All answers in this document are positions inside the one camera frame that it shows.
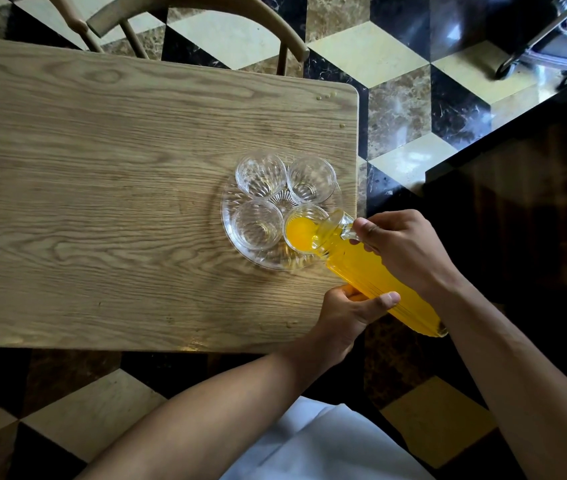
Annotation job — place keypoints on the wooden chair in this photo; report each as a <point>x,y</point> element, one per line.
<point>198,19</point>

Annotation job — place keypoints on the person's right forearm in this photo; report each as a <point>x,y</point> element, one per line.
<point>523,389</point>

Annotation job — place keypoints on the person's left thumb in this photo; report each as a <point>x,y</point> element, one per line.
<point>379,304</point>

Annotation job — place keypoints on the glass pitcher of orange juice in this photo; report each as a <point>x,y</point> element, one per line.
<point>368,272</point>

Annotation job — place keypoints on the dark wooden cabinet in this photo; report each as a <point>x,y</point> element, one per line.
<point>523,194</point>

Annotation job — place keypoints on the small clear glass cup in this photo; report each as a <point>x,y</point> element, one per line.
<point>312,179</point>
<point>260,175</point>
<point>257,225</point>

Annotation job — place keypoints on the person's white garment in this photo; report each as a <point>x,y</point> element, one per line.
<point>323,444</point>

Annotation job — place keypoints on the person's right hand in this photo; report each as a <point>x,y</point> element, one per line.
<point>410,249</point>

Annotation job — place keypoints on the person's left hand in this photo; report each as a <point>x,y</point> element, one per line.
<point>339,319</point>

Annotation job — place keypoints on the metal wheeled cart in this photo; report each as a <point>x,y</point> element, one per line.
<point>553,39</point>

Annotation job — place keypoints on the clear glass tray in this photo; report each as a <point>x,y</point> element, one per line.
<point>273,217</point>

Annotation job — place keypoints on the person's left forearm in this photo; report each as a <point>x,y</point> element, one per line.
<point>213,414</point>

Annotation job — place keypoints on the person's right thumb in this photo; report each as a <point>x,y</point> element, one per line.
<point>366,229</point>

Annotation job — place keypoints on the small glass cup with juice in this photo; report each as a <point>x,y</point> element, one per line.
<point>303,232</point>

